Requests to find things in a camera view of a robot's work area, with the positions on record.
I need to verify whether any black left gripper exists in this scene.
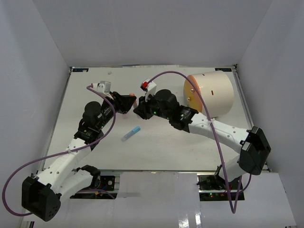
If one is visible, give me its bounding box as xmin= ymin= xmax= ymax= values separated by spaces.
xmin=98 ymin=92 xmax=137 ymax=130

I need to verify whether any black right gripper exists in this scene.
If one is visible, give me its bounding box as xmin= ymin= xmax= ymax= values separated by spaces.
xmin=134 ymin=91 xmax=171 ymax=120

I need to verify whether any cream round drawer organizer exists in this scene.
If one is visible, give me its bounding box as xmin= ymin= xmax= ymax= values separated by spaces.
xmin=183 ymin=71 xmax=234 ymax=118

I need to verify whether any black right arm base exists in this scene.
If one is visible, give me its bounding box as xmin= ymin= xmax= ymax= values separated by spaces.
xmin=197 ymin=175 xmax=245 ymax=202

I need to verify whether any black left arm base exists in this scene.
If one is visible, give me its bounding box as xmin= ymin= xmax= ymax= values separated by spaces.
xmin=78 ymin=175 xmax=115 ymax=192

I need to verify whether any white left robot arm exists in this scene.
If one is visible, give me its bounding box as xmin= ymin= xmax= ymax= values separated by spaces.
xmin=21 ymin=83 xmax=136 ymax=222

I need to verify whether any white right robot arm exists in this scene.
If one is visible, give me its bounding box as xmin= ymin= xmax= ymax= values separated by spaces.
xmin=134 ymin=81 xmax=271 ymax=190

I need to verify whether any blue cap clear highlighter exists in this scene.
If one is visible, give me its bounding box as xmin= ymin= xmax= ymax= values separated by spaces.
xmin=121 ymin=126 xmax=141 ymax=142

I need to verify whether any aluminium rail right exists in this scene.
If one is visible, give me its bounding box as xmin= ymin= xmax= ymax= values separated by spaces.
xmin=233 ymin=70 xmax=254 ymax=128

